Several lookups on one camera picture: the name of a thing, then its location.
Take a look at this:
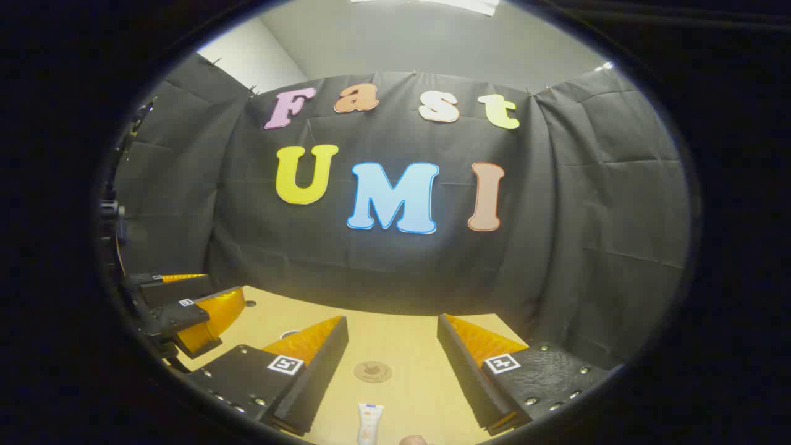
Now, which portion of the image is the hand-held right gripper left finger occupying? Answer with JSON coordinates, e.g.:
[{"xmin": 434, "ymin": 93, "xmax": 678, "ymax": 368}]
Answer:
[{"xmin": 184, "ymin": 315, "xmax": 350, "ymax": 437}]

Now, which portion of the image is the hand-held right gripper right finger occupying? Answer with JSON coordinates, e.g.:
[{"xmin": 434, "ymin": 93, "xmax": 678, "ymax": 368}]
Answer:
[{"xmin": 436, "ymin": 313, "xmax": 614, "ymax": 437}]

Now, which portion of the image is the round brown coaster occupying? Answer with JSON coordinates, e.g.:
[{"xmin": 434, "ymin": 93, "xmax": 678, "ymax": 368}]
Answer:
[{"xmin": 353, "ymin": 361, "xmax": 393, "ymax": 384}]

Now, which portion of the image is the white toothpaste tube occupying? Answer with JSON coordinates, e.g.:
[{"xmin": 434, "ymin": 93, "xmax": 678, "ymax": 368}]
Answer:
[{"xmin": 357, "ymin": 403, "xmax": 385, "ymax": 445}]

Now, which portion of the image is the wooden desktop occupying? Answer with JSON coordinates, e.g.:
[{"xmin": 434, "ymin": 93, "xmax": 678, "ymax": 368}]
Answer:
[{"xmin": 179, "ymin": 284, "xmax": 532, "ymax": 445}]

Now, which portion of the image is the black backdrop cloth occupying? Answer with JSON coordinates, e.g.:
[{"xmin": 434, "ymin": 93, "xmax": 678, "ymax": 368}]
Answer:
[{"xmin": 114, "ymin": 53, "xmax": 692, "ymax": 371}]

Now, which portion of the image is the white ceiling light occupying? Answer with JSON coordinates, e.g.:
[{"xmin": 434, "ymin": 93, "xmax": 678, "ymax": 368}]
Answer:
[{"xmin": 351, "ymin": 0, "xmax": 500, "ymax": 17}]

